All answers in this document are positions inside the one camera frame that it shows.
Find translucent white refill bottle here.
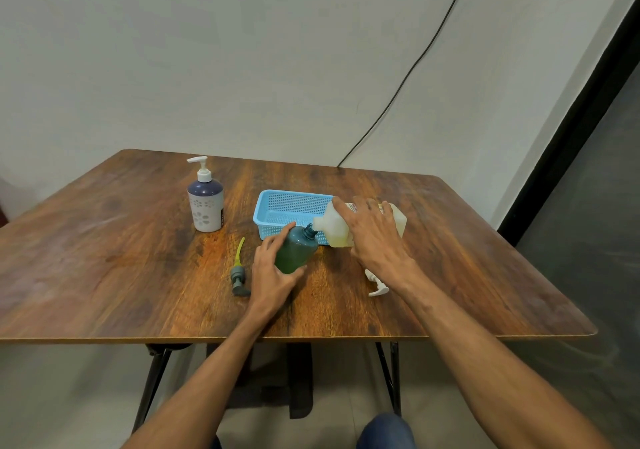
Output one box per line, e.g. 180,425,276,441
313,201,408,249

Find person's left hand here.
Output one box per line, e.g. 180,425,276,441
246,222,308,323

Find person's right forearm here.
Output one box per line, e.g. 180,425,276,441
392,264,613,449

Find white pump head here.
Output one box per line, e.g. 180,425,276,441
364,269,390,298

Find navy white floral soap dispenser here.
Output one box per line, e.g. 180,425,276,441
186,156,225,233

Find person's blue jeans knee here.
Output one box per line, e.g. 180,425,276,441
356,413,418,449

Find person's right hand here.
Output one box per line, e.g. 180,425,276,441
332,196,421,298

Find black metal table legs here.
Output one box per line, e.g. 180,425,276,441
131,342,402,434

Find grey pump head yellow tube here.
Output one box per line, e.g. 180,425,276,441
230,237,252,298

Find person's left forearm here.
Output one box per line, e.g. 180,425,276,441
121,309,281,449

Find dark green plastic bottle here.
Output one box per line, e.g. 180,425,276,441
274,223,320,275

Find light blue plastic basket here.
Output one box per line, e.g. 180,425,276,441
252,190,336,246

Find black cable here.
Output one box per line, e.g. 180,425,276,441
337,0,476,168

